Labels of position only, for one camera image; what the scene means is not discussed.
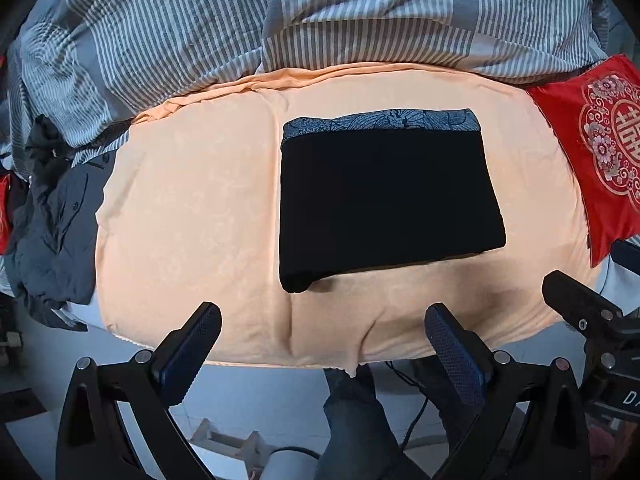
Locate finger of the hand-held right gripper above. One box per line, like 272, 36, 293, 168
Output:
542, 270, 625, 335

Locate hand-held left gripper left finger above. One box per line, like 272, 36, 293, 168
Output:
55, 301, 223, 480

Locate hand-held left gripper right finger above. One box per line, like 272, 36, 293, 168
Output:
424, 302, 592, 480

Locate black pants with grey waistband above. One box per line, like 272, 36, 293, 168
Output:
279, 107, 507, 295

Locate person's leg in jeans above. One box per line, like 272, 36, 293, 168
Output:
314, 364, 401, 480

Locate orange bed sheet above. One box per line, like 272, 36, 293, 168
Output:
94, 62, 603, 372

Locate red embroidered pillow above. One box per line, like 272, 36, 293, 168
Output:
525, 54, 640, 268

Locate dark grey jacket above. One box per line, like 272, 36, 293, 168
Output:
5, 115, 133, 332

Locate red cloth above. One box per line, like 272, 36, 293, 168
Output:
0, 172, 14, 256

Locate grey striped duvet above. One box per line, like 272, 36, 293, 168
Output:
7, 0, 621, 176

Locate black cable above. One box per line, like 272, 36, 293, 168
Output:
387, 362, 436, 453

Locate light wooden frame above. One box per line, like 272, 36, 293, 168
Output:
189, 419, 273, 480

